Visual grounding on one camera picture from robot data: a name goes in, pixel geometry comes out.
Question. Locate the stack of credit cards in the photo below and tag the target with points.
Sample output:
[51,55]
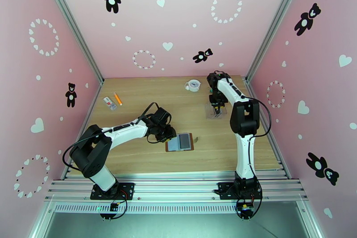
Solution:
[219,116]

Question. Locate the clear acrylic card box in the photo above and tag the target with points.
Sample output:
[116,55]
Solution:
[209,113]

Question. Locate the dark grey credit card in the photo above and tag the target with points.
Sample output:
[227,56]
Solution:
[184,141]

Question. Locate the brown leather card holder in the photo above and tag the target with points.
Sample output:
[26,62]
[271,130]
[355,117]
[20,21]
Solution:
[178,150]

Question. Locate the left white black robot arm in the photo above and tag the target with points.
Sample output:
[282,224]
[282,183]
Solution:
[125,131]

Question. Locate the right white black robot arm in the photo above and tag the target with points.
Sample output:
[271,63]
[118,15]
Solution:
[231,92]

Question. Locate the white round alarm clock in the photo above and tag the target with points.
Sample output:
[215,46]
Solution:
[193,85]

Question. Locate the orange pen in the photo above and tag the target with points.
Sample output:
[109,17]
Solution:
[118,98]

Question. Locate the clear plastic packet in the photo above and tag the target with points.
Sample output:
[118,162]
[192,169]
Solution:
[110,103]

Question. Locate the vented metal strip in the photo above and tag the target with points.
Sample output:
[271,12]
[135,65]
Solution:
[167,208]

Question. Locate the small black circuit board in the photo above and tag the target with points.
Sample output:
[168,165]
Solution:
[245,210]
[114,207]

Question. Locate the aluminium table side rail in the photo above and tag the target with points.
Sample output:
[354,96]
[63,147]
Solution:
[94,100]
[255,100]

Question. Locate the aluminium rail platform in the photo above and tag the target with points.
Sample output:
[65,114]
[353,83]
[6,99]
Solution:
[178,189]

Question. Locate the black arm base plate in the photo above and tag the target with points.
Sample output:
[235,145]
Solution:
[127,189]
[223,189]

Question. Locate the aluminium frame post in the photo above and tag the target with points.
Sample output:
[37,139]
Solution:
[274,22]
[70,22]

